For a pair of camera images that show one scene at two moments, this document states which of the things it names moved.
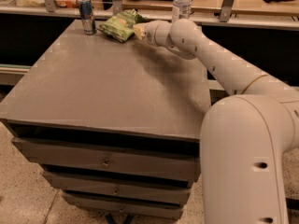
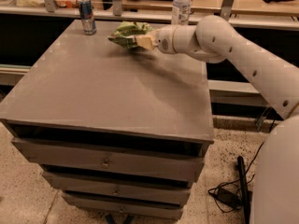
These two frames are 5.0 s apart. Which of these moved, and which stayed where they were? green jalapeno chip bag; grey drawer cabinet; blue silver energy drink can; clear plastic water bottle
Moved: green jalapeno chip bag
Stayed: clear plastic water bottle; blue silver energy drink can; grey drawer cabinet
